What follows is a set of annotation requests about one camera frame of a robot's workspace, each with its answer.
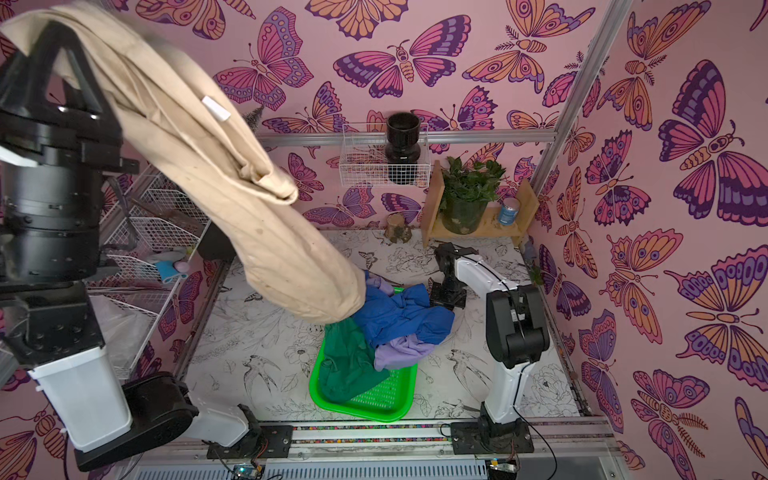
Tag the white wire wall shelf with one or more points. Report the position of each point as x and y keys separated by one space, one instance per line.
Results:
x=143 y=215

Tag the frosted miniature christmas tree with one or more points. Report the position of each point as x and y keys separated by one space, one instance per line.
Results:
x=253 y=118

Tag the black ribbed vase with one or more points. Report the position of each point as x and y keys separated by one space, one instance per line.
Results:
x=402 y=150

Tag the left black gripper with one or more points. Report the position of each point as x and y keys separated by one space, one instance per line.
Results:
x=84 y=143

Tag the clear plastic bag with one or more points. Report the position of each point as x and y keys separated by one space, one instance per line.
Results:
x=126 y=330

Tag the green plastic laundry basket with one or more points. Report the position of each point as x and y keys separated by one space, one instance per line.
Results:
x=387 y=402

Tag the dark green t-shirt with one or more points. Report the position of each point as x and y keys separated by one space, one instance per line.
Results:
x=347 y=369

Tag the blue and pink toy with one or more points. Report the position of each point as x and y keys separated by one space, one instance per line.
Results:
x=171 y=265

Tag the green potted plant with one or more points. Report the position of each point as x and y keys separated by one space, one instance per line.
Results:
x=468 y=190

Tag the beige t-shirt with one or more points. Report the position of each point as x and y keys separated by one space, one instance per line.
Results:
x=179 y=120

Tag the small white wire basket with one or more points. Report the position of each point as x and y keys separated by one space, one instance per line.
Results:
x=362 y=159

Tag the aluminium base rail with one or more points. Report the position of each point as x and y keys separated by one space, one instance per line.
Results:
x=541 y=448

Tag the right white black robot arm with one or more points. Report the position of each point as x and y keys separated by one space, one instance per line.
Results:
x=516 y=335

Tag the blue tin can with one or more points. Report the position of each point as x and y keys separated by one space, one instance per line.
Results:
x=509 y=210

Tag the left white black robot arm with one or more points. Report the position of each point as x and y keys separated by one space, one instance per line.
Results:
x=50 y=250

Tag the blue t-shirt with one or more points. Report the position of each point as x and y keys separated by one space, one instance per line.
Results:
x=384 y=318

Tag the lilac t-shirt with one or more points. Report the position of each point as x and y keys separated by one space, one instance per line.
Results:
x=402 y=352

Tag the small tree stump ornament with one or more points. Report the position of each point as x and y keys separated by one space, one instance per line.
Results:
x=397 y=229

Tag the wooden corner shelf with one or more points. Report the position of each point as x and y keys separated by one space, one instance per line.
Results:
x=489 y=226

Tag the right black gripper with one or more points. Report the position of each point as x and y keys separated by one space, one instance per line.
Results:
x=447 y=294

